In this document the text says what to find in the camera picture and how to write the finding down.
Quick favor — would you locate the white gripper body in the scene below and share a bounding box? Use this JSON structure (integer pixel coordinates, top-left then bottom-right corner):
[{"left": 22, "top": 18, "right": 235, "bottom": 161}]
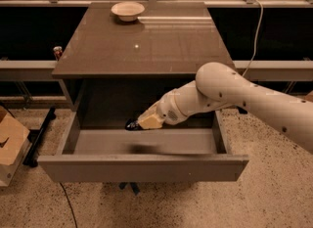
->
[{"left": 156, "top": 80, "right": 226, "bottom": 126}]

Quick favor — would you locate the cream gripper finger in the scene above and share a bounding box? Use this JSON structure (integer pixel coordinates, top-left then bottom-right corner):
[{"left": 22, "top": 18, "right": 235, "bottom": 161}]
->
[{"left": 138, "top": 103, "right": 164, "bottom": 129}]

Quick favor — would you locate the dark blue rxbar wrapper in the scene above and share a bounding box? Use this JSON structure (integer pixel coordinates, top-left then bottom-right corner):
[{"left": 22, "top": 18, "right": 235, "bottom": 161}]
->
[{"left": 125, "top": 119, "right": 142, "bottom": 131}]

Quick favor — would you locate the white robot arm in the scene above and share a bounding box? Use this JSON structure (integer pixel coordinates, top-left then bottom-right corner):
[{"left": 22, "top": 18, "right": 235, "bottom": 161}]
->
[{"left": 138, "top": 63, "right": 313, "bottom": 153}]

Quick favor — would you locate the grey cabinet with top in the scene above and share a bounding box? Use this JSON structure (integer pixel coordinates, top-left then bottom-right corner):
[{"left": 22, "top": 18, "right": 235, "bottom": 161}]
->
[{"left": 51, "top": 2, "right": 239, "bottom": 130}]

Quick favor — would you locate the open grey top drawer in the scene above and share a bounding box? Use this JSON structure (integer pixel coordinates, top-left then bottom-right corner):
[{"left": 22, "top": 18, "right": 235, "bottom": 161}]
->
[{"left": 38, "top": 112, "right": 249, "bottom": 183}]

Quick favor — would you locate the blue tape cross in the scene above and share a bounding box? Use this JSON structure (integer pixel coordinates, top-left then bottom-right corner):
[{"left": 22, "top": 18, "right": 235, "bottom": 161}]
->
[{"left": 118, "top": 182, "right": 140, "bottom": 196}]

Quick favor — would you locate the white ceramic bowl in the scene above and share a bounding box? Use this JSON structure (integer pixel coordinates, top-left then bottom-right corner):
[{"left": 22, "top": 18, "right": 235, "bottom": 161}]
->
[{"left": 112, "top": 2, "right": 145, "bottom": 22}]

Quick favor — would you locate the red soda can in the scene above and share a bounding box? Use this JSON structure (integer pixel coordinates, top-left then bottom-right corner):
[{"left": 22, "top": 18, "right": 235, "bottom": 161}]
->
[{"left": 53, "top": 46, "right": 63, "bottom": 61}]

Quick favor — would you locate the black metal floor stand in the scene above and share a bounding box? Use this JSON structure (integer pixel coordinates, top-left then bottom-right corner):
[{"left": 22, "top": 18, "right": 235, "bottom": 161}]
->
[{"left": 22, "top": 108, "right": 56, "bottom": 167}]

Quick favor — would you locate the cardboard box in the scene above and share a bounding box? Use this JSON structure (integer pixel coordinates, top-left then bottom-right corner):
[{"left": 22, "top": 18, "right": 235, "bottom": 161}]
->
[{"left": 0, "top": 107, "right": 29, "bottom": 187}]

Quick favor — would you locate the black floor cable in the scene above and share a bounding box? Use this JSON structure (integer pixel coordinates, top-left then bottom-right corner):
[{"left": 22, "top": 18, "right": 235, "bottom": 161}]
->
[{"left": 59, "top": 182, "right": 78, "bottom": 228}]

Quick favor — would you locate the white cable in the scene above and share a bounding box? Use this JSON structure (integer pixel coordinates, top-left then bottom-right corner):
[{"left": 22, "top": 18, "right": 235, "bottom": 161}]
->
[{"left": 242, "top": 0, "right": 264, "bottom": 78}]

